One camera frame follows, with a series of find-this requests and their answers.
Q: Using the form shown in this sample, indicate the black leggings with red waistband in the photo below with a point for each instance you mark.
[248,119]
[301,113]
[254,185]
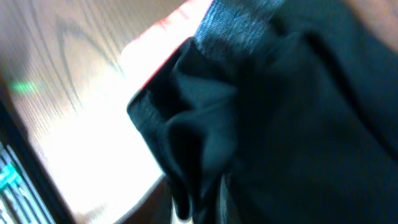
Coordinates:
[276,112]

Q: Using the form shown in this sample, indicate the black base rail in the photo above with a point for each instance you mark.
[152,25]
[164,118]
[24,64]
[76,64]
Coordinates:
[27,194]

